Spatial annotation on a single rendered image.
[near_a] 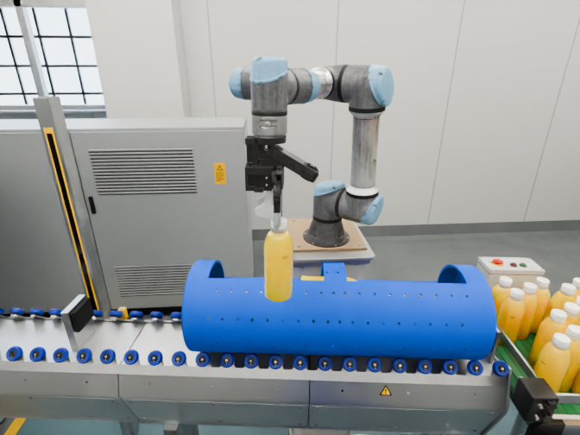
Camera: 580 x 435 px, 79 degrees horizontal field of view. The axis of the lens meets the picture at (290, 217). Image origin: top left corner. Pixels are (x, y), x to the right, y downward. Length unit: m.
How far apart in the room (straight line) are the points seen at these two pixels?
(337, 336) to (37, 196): 2.29
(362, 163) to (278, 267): 0.52
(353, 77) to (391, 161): 2.82
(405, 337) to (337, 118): 2.86
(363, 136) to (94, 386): 1.16
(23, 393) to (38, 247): 1.65
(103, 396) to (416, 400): 0.98
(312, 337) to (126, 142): 1.85
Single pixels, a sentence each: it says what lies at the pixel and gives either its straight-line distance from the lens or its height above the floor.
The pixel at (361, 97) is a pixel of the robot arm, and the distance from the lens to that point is 1.14.
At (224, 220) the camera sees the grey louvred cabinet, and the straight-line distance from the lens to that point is 2.53.
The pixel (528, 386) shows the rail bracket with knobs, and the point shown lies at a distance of 1.23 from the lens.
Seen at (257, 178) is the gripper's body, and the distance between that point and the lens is 0.77.
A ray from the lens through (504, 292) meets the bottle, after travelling 1.47.
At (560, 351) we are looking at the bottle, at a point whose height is 1.08.
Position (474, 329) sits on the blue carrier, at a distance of 1.13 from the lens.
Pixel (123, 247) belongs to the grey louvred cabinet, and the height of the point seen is 0.62.
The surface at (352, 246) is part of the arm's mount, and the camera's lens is 1.39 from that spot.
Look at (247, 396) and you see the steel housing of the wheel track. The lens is 1.24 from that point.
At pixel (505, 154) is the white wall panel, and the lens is 4.49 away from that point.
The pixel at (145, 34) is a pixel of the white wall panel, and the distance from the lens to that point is 3.42.
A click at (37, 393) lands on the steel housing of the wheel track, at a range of 1.49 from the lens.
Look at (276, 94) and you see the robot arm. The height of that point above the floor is 1.74.
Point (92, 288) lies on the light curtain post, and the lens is 1.74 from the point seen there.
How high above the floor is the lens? 1.79
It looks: 23 degrees down
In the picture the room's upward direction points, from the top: straight up
